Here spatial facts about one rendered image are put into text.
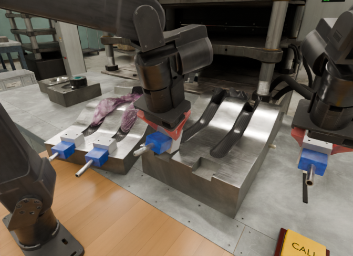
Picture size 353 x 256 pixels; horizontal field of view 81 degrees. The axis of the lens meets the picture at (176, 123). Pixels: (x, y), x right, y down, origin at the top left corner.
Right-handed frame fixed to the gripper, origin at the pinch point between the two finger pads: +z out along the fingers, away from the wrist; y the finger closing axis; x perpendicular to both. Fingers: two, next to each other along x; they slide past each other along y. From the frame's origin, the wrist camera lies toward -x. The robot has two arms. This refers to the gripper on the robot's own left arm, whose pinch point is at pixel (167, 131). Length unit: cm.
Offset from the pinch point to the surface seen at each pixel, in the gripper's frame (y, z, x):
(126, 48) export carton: 442, 251, -324
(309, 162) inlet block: -27.9, -0.4, -7.9
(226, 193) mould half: -17.2, 5.1, 3.7
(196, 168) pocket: -8.6, 6.7, 1.4
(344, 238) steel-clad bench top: -39.3, 11.0, -3.1
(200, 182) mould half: -11.5, 6.0, 4.2
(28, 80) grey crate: 311, 125, -41
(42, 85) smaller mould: 95, 26, -5
